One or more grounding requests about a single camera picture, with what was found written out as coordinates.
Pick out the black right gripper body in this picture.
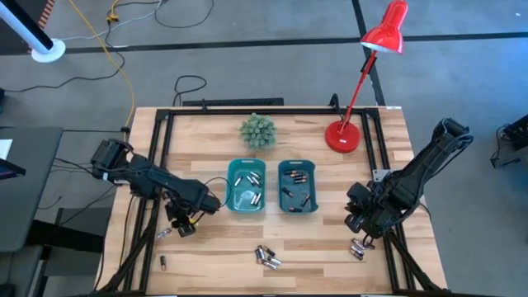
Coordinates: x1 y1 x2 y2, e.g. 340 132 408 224
344 181 389 238

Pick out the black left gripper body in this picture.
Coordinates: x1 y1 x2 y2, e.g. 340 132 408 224
164 196 207 226

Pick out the light teal plastic bin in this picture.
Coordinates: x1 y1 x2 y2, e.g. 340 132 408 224
225 158 267 214

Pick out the dark teal plastic bin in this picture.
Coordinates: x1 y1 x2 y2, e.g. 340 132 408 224
277 159 319 215

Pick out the red desk lamp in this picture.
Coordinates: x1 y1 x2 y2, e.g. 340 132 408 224
324 0 409 154

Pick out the artificial green potted plant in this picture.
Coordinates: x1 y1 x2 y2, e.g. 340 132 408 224
239 112 278 150

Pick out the black bar behind table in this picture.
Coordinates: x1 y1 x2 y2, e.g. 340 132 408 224
182 97 285 107

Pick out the dark grey desk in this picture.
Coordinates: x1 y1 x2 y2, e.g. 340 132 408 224
0 125 65 253

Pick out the black equipment box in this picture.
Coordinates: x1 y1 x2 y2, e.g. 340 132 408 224
501 114 528 152

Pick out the dark tablet device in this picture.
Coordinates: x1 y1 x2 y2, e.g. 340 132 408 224
0 158 26 181

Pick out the white round-base floor stand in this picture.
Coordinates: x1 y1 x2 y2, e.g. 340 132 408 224
0 0 67 64

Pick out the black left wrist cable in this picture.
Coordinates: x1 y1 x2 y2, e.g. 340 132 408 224
205 177 232 207

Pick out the black lamp power cord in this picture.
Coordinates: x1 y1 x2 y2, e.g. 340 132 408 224
328 92 343 120

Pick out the yellow extension cable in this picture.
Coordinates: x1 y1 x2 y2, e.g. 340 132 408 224
67 0 136 152

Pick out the black metal table frame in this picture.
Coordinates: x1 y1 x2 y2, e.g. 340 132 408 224
97 106 449 296

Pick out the black looped floor cable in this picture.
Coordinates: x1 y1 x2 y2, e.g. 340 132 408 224
172 74 208 107

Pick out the long black floor cable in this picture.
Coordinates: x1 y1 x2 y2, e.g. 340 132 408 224
3 20 125 94

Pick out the black curved floor cable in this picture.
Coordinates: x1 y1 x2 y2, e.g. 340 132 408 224
154 0 215 30

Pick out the grey floor cable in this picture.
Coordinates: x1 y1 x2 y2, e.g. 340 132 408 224
61 0 168 42

